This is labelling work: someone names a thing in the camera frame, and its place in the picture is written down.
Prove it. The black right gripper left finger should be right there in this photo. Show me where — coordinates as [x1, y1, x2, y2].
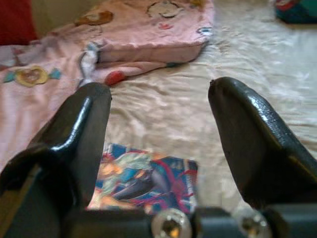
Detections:
[0, 82, 112, 238]

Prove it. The stars and stripes bolster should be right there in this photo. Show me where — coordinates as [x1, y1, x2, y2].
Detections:
[274, 0, 317, 25]

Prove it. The pink cartoon print blanket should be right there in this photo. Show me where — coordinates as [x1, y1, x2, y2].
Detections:
[0, 0, 215, 172]

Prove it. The bed with floral sheet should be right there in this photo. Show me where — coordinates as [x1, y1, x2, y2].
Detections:
[84, 0, 317, 219]

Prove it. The red covered cushion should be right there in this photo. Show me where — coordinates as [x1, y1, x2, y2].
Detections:
[0, 0, 38, 46]

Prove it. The colourful comic book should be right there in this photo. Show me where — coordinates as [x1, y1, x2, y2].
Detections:
[86, 143, 199, 215]

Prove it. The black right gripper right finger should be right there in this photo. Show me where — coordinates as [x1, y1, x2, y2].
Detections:
[207, 76, 317, 212]

